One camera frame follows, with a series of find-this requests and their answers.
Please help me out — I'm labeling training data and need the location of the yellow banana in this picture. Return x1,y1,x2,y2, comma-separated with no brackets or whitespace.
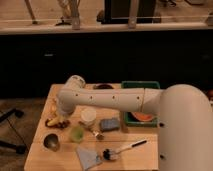
46,117,62,127

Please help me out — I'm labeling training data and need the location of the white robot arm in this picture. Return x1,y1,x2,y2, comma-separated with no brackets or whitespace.
49,75,213,171

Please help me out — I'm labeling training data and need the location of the green plastic cup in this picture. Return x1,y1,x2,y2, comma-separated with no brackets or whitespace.
69,126,84,143

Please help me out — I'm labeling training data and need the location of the metal cup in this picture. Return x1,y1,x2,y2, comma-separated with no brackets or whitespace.
43,134,60,151

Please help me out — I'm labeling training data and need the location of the white plastic cup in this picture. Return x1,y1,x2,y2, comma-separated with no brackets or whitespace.
81,108,97,126

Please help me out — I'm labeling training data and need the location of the orange fruit toy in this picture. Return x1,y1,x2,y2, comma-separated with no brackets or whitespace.
50,100,57,115

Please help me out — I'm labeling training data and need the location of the metal spoon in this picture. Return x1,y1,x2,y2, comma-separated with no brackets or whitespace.
78,121,104,140

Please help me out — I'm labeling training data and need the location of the blue cloth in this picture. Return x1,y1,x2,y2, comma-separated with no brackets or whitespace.
76,146,102,171

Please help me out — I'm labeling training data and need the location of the blue sponge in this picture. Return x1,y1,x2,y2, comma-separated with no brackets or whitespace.
99,118,120,132

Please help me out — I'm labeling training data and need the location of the black stand base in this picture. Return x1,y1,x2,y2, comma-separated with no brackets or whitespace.
0,108,28,155

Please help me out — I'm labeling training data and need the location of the dark brown bowl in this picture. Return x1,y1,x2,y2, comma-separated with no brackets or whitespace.
93,84,114,89

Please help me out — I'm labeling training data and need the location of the black dish brush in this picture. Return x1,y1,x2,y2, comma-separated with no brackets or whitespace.
103,140,146,161

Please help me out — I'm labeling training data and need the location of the green plastic tray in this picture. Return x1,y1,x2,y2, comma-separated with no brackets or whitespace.
120,80,162,128

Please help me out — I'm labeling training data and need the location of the orange bowl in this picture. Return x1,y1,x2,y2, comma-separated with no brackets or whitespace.
132,112,155,122

